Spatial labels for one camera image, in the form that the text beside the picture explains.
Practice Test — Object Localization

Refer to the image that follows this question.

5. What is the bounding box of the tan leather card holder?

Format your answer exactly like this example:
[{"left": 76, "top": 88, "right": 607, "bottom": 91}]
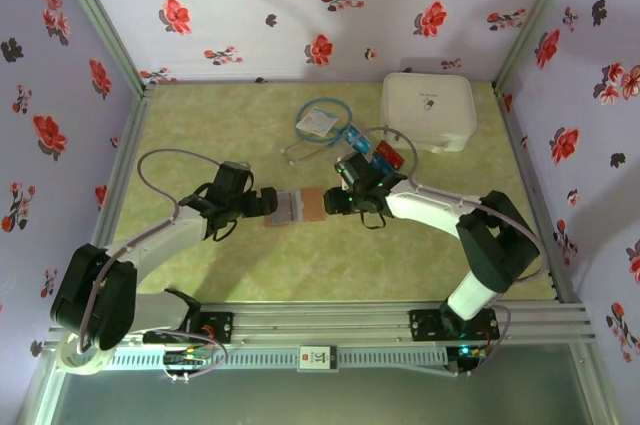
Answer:
[{"left": 263, "top": 185, "right": 327, "bottom": 228}]

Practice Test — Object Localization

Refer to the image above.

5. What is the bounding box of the blue credit card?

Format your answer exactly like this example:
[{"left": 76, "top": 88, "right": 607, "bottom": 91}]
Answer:
[
  {"left": 368, "top": 153, "right": 396, "bottom": 176},
  {"left": 344, "top": 127, "right": 374, "bottom": 154}
]

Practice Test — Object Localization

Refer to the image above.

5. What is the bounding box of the blue tube stethoscope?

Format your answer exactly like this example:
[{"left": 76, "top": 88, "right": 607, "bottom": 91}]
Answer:
[{"left": 280, "top": 100, "right": 357, "bottom": 167}]

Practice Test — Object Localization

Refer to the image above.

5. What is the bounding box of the white printed packet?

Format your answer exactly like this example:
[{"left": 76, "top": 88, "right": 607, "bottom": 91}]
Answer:
[{"left": 295, "top": 108, "right": 340, "bottom": 139}]

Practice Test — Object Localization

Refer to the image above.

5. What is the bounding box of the white square box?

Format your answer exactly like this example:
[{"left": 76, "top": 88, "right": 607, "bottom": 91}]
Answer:
[{"left": 378, "top": 72, "right": 477, "bottom": 154}]

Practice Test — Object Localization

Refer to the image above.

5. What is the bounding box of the small white display unit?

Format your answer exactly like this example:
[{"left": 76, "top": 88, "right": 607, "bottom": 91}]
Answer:
[{"left": 298, "top": 344, "right": 340, "bottom": 373}]

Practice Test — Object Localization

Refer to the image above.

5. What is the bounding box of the green controller circuit board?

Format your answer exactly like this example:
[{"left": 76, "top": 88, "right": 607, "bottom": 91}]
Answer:
[
  {"left": 457, "top": 343, "right": 490, "bottom": 362},
  {"left": 163, "top": 347, "right": 210, "bottom": 367}
]

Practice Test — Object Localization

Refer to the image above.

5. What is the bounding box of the clear tape roll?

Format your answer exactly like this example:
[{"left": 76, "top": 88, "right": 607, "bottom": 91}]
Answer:
[{"left": 59, "top": 332, "right": 115, "bottom": 376}]

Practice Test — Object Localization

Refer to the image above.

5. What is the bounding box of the grey left arm cable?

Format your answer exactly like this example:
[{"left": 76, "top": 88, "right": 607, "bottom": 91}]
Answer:
[{"left": 77, "top": 148, "right": 225, "bottom": 354}]

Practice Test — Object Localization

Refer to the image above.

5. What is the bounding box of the grey aluminium side rail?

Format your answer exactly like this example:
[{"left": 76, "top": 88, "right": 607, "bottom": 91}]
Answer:
[
  {"left": 492, "top": 82, "right": 584, "bottom": 305},
  {"left": 88, "top": 84, "right": 156, "bottom": 259}
]

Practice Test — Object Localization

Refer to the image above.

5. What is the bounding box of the grey aluminium mounting rail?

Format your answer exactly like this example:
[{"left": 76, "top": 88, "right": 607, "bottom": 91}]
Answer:
[{"left": 49, "top": 300, "right": 599, "bottom": 346}]

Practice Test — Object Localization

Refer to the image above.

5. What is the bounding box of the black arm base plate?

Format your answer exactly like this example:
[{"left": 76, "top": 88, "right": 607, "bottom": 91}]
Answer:
[
  {"left": 143, "top": 312, "right": 235, "bottom": 345},
  {"left": 408, "top": 308, "right": 500, "bottom": 342}
]

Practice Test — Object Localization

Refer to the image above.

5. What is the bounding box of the grey base cable loop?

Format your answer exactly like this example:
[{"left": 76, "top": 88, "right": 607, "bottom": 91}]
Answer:
[
  {"left": 449, "top": 300, "right": 511, "bottom": 379},
  {"left": 162, "top": 330, "right": 230, "bottom": 382}
]

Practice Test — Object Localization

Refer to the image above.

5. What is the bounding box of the white slotted cable duct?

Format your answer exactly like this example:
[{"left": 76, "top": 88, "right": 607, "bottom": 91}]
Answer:
[{"left": 107, "top": 347, "right": 449, "bottom": 370}]

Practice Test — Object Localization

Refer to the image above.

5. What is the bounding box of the grey aluminium frame post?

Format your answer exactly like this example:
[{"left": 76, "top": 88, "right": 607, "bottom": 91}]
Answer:
[
  {"left": 47, "top": 0, "right": 157, "bottom": 96},
  {"left": 492, "top": 0, "right": 584, "bottom": 94}
]

